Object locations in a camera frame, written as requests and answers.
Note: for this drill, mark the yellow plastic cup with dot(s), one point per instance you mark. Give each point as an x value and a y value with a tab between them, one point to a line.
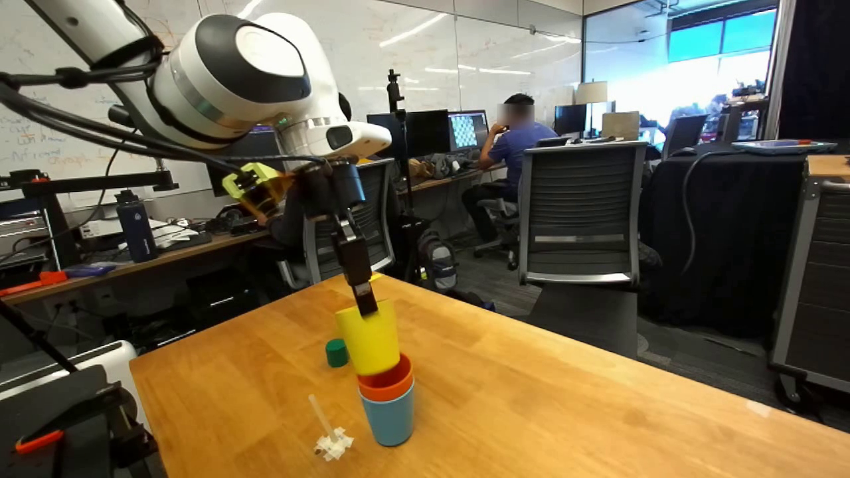
374	342

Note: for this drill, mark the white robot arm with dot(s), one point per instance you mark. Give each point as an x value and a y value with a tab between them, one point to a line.
229	76

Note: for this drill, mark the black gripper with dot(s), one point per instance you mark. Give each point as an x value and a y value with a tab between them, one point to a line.
337	200

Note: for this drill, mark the blue plastic cup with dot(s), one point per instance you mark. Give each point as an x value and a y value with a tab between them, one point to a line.
390	426

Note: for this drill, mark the white plastic jack toy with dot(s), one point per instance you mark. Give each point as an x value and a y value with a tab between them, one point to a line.
333	445

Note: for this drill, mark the cardboard box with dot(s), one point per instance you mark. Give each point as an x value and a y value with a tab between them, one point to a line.
621	127

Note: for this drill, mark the gray mesh office chair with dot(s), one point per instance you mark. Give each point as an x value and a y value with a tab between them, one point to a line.
580	204

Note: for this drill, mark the white box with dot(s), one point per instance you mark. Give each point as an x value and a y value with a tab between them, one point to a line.
96	359

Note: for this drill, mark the dark blue water bottle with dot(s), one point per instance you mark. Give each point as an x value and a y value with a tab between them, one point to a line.
136	230

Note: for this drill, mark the black backpack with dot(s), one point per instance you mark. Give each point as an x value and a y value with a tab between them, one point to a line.
439	262

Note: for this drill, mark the white cloth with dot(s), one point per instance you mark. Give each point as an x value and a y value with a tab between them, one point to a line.
174	234

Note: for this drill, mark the dark green block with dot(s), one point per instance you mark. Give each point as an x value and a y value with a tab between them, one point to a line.
337	354

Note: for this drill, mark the black pole stand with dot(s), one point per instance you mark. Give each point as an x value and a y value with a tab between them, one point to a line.
395	88

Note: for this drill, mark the black computer monitor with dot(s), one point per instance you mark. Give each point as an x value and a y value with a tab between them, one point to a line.
425	133

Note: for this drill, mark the person in blue shirt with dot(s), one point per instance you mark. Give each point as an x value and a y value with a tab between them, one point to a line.
522	147

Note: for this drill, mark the white lamp shade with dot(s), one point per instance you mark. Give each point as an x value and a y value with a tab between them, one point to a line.
592	95

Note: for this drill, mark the orange plastic cup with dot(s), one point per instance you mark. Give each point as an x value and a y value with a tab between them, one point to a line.
390	386

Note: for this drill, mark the black clamp bar stand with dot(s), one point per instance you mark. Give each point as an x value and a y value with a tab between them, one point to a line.
89	183

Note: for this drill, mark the wrist camera with yellow mount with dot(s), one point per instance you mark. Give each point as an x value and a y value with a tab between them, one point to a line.
253	187

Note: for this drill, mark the gray rolling cabinet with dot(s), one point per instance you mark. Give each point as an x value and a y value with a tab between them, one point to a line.
824	282

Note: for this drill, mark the wooden desk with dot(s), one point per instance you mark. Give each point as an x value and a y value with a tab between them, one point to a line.
176	253

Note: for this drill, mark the lit laptop screen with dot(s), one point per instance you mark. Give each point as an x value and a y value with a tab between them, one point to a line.
465	132

